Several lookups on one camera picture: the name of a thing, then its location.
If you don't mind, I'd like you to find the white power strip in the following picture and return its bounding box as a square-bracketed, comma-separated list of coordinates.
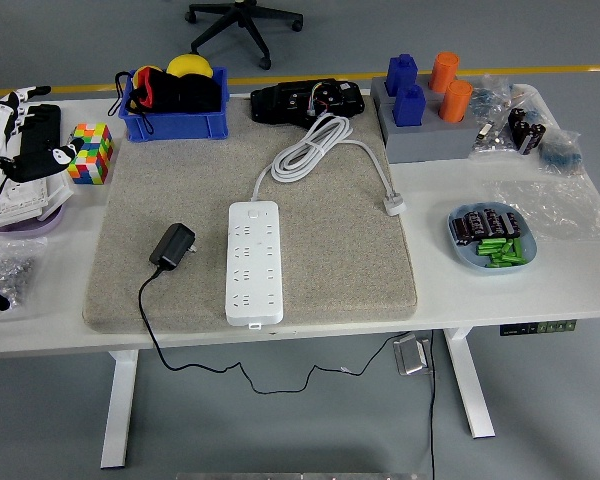
[223, 200, 285, 331]

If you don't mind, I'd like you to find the light blue plate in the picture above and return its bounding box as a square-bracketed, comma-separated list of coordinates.
[446, 201, 538, 276]

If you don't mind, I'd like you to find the yellow ball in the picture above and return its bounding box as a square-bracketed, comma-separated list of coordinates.
[166, 53, 214, 80]

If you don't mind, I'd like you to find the black office chair base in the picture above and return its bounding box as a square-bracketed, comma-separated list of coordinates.
[183, 0, 305, 71]

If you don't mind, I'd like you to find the grey block holder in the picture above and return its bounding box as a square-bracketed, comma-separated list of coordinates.
[369, 75, 479, 165]

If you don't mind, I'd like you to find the black capacitor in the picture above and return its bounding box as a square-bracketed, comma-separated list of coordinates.
[482, 209, 505, 236]
[499, 212, 522, 239]
[452, 217, 474, 246]
[463, 210, 487, 236]

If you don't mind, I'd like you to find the black drawstring pouch red lining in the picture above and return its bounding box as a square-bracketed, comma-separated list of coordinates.
[110, 65, 222, 136]

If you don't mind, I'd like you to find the black power adapter with cord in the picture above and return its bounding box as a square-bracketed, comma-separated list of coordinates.
[137, 222, 414, 394]

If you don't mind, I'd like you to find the clear bag of silver parts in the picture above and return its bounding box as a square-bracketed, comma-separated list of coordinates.
[467, 119, 514, 161]

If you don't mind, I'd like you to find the white table leg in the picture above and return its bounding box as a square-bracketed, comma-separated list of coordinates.
[99, 349, 140, 470]
[442, 327, 496, 440]

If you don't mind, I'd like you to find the clear bag of blue parts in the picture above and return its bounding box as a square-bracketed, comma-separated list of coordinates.
[535, 128, 584, 176]

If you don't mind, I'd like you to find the blue plastic bin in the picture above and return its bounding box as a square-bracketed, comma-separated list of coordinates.
[118, 66, 230, 143]

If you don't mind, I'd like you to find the grey-brown fabric mat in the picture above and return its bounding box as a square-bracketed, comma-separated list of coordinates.
[82, 94, 419, 335]

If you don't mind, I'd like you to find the silver foot pedal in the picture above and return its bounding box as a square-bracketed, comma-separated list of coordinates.
[392, 334, 435, 376]

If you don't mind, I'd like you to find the thin black floor cable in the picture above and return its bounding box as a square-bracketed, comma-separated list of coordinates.
[428, 329, 437, 480]

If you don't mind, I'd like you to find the white power cord with plug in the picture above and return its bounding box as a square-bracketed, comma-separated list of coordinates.
[251, 112, 407, 217]

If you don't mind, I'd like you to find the clear bag of blue resistors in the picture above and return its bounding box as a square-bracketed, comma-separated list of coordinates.
[472, 73, 514, 119]

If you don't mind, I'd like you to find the black electronic device with wires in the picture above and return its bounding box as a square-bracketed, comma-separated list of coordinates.
[249, 78, 366, 125]

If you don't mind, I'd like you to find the clear bag of metal screws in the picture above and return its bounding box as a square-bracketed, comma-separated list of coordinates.
[0, 237, 49, 321]

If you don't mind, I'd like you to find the black table control panel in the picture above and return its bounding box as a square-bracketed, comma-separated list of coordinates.
[498, 318, 578, 337]

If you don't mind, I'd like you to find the empty clear plastic bag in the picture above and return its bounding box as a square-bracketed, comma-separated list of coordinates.
[482, 174, 600, 244]

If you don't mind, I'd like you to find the orange plastic cylinder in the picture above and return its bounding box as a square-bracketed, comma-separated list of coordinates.
[438, 79, 474, 124]
[428, 51, 460, 94]

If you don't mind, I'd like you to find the colourful puzzle cube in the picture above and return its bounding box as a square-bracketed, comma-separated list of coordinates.
[67, 123, 115, 185]

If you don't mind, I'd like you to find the clear bag of black capacitors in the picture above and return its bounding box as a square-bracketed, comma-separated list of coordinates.
[504, 104, 549, 157]

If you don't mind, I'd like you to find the blue plastic block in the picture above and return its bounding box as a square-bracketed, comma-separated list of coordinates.
[384, 53, 419, 97]
[392, 83, 426, 129]

